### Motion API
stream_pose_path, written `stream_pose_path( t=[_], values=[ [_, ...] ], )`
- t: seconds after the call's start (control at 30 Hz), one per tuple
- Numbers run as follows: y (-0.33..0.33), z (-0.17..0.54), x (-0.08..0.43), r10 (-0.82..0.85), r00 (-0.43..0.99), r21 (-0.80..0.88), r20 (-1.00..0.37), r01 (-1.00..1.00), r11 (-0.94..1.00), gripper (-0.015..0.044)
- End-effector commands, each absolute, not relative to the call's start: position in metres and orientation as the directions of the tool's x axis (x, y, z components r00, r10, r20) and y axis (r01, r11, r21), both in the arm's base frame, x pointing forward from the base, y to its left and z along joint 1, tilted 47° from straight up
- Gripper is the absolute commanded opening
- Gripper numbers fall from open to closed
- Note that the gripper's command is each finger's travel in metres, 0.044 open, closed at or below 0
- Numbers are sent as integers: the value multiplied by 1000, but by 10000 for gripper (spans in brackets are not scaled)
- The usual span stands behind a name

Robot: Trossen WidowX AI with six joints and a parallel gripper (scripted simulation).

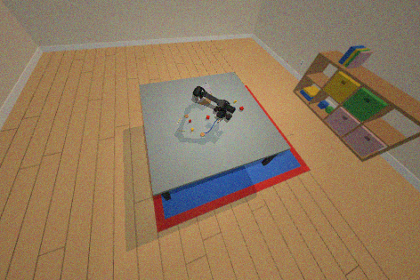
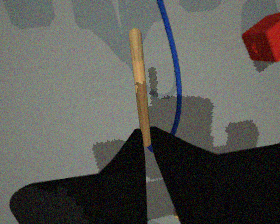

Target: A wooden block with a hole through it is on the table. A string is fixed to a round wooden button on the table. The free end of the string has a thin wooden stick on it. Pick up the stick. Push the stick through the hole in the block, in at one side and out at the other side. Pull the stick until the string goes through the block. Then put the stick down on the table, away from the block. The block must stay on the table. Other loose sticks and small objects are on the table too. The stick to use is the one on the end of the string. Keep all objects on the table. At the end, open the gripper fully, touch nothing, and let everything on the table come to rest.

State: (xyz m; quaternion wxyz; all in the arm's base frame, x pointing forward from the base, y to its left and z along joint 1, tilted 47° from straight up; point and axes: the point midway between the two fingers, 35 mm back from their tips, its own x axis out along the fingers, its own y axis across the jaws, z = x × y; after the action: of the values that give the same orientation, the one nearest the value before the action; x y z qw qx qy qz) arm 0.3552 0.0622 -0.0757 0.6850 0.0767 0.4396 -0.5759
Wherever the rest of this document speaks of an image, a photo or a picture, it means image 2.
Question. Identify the red square block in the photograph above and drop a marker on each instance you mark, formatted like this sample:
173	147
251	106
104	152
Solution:
263	39

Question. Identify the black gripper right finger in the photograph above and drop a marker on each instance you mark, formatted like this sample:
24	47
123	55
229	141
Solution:
197	180

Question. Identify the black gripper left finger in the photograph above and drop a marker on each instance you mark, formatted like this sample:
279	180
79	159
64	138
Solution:
118	192

